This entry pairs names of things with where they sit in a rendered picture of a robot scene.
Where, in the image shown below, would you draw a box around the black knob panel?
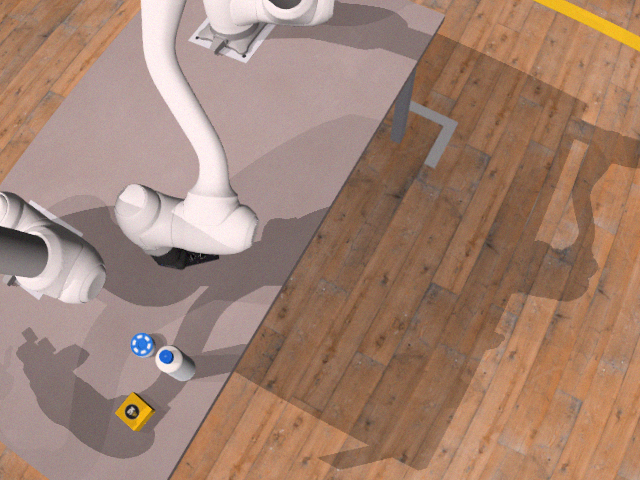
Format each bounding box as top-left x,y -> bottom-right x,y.
186,250 -> 219,267

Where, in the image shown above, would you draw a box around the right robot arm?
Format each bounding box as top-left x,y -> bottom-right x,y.
0,191 -> 106,304

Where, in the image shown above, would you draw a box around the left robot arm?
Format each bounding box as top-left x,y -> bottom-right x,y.
114,0 -> 335,255

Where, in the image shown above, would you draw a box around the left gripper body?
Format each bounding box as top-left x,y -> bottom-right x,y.
138,245 -> 189,270

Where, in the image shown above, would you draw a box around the yellow tape measure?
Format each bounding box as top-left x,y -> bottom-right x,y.
115,392 -> 156,431

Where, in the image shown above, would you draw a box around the white bottle with blue cap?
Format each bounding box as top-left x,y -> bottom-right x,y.
156,345 -> 196,381

